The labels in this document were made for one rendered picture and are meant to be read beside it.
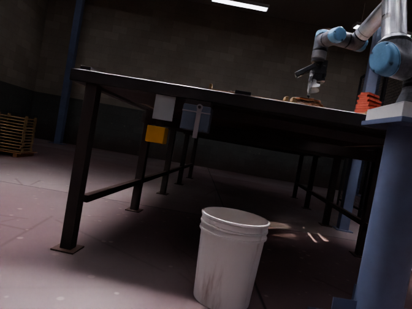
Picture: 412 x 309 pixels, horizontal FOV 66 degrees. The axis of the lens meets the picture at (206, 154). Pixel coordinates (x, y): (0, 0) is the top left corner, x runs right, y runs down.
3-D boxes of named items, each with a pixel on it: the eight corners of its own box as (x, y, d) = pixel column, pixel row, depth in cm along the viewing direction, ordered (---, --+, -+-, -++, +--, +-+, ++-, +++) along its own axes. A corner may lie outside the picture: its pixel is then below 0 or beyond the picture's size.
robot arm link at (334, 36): (354, 29, 156) (339, 35, 167) (335, 23, 153) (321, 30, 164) (351, 45, 156) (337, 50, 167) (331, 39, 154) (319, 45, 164)
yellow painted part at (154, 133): (162, 144, 152) (170, 95, 151) (144, 140, 153) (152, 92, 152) (166, 144, 160) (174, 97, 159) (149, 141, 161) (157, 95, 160)
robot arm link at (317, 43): (322, 26, 164) (312, 31, 172) (318, 48, 164) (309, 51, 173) (335, 30, 166) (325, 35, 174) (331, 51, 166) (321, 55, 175)
